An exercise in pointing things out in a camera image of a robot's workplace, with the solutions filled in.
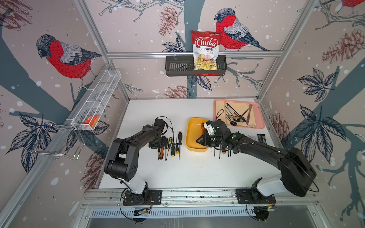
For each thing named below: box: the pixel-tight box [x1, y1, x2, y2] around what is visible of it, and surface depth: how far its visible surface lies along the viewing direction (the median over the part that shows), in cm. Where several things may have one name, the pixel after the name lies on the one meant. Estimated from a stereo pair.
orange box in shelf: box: [84, 115, 98, 128], surface depth 67 cm
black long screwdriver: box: [178, 131, 183, 160], surface depth 97 cm
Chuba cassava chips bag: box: [191, 30, 221, 71], surface depth 85 cm
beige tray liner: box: [214, 100, 257, 128], surface depth 112 cm
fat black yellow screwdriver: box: [175, 134, 180, 155], surface depth 92 cm
